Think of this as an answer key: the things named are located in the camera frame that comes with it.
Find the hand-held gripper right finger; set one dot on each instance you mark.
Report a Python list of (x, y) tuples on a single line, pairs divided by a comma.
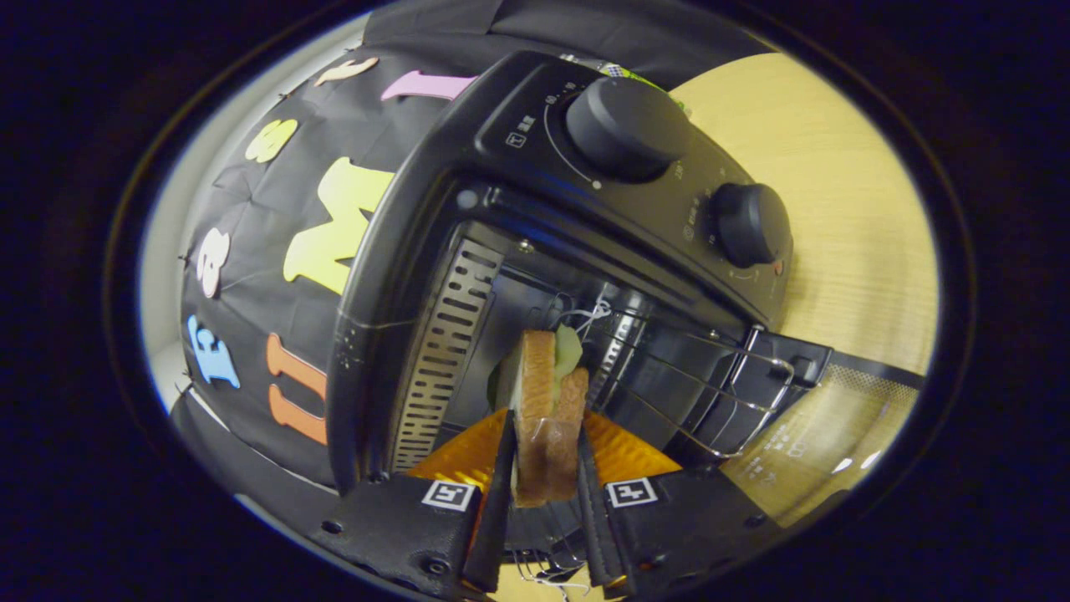
[(595, 527)]

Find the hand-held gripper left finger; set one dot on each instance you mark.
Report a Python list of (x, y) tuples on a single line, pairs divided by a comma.
[(493, 518)]

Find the toast sandwich with lettuce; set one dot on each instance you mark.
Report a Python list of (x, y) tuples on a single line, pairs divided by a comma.
[(539, 418)]

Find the black toaster oven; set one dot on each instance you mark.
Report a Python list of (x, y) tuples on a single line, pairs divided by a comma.
[(435, 167)]

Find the green drink bottle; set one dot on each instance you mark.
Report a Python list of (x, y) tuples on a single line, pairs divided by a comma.
[(650, 79)]

